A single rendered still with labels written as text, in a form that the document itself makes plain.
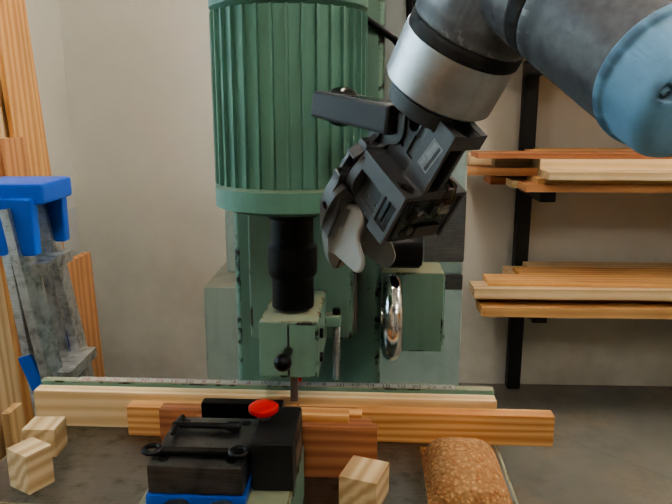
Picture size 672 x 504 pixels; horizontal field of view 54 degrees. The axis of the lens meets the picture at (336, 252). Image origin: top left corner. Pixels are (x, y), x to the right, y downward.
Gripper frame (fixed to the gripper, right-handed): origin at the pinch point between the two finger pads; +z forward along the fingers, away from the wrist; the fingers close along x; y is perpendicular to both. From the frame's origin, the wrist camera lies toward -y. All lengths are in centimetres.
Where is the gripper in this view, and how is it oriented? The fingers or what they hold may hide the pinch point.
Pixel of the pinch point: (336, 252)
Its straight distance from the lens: 65.6
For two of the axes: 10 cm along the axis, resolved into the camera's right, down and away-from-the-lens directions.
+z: -3.5, 7.0, 6.3
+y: 4.9, 7.0, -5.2
